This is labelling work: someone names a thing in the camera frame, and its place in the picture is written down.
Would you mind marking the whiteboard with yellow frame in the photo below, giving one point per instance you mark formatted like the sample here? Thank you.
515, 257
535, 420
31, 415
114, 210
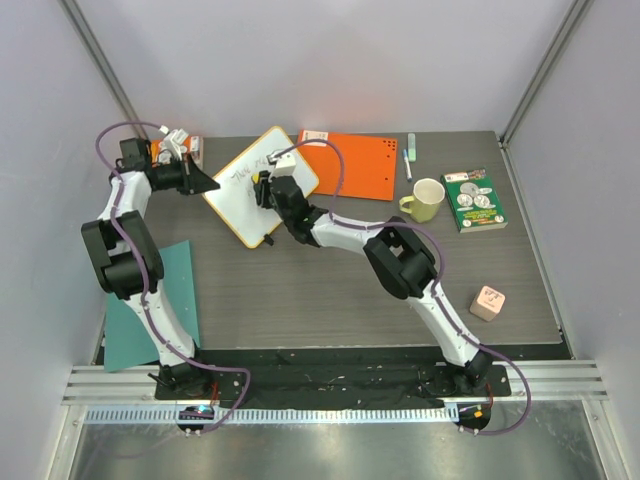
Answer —
235, 200

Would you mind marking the pink wooden block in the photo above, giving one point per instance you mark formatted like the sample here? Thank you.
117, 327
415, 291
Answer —
487, 304

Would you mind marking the orange notebook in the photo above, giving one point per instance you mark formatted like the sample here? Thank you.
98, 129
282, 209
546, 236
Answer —
370, 164

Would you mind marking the left aluminium corner post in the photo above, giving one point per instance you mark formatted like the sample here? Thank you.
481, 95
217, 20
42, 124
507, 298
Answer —
91, 44

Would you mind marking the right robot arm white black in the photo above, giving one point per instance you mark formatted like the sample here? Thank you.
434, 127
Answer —
403, 264

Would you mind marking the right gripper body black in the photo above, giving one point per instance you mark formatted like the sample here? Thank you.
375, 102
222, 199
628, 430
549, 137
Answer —
267, 189

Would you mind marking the pale yellow mug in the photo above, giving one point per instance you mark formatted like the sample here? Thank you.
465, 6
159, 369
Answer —
424, 202

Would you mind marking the green coin book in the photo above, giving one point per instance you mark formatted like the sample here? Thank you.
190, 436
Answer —
474, 201

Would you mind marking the right aluminium corner post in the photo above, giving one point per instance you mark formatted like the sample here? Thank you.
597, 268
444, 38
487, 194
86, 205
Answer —
568, 27

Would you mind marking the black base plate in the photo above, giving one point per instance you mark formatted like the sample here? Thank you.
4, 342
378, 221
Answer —
337, 379

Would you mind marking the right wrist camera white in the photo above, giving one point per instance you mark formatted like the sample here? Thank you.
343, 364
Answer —
282, 165

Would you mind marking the aluminium corner post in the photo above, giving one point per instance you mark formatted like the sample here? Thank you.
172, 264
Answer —
568, 27
91, 44

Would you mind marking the aluminium front rail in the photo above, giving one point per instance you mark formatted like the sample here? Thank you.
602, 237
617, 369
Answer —
548, 380

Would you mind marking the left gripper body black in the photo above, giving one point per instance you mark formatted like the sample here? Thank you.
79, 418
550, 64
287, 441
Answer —
171, 177

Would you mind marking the teal mat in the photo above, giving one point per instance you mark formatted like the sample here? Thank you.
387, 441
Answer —
127, 342

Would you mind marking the white slotted cable duct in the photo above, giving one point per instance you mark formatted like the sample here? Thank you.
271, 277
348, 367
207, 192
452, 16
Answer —
194, 415

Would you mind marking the blue whiteboard marker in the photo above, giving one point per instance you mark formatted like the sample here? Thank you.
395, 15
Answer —
407, 165

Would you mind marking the orange paperback book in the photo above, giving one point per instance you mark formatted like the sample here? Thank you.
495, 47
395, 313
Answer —
192, 145

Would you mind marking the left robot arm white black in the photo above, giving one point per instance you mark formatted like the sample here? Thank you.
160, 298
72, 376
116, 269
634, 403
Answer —
126, 260

